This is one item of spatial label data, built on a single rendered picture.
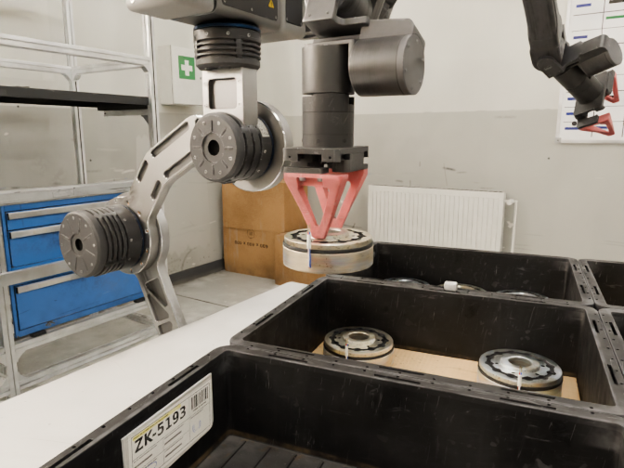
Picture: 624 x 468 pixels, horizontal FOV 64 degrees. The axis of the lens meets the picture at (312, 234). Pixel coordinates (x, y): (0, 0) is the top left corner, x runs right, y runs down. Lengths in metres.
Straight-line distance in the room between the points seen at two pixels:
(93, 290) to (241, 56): 1.79
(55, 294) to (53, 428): 1.61
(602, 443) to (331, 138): 0.37
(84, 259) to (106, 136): 2.30
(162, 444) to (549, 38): 1.00
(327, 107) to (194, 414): 0.34
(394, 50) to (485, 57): 3.27
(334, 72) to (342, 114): 0.04
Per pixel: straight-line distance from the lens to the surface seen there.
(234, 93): 1.07
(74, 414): 0.98
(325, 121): 0.54
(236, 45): 1.04
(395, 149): 3.94
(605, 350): 0.64
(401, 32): 0.53
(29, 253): 2.43
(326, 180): 0.52
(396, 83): 0.51
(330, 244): 0.53
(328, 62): 0.54
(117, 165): 3.70
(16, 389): 2.53
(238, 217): 4.23
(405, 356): 0.80
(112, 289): 2.69
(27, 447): 0.92
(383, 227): 3.91
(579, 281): 0.91
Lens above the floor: 1.16
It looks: 11 degrees down
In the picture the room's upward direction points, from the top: straight up
